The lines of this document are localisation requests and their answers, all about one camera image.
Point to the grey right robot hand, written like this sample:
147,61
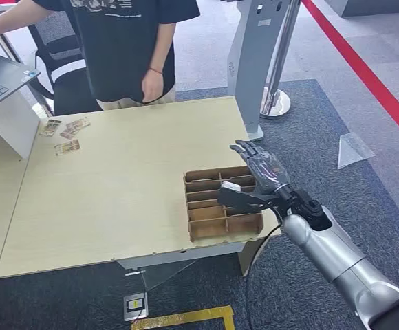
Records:
267,169

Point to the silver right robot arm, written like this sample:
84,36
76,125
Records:
344,262

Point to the white card in tray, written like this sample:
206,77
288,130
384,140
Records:
231,186

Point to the person's left hand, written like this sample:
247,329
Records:
152,86

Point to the person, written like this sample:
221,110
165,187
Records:
116,45

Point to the brown wooden divider tray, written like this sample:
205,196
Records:
217,214

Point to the grey kiosk stand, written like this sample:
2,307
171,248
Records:
251,64

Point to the clear plastic sheet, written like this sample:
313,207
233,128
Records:
352,150

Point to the red barrier belt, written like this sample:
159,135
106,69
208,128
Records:
368,75

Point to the yellow floor tape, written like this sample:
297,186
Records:
189,317

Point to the floor power socket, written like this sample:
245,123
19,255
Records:
135,306

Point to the black office chair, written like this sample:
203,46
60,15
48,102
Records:
62,68

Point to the white laptop stand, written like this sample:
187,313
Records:
14,125

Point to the chrome stanchion post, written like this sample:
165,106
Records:
276,91

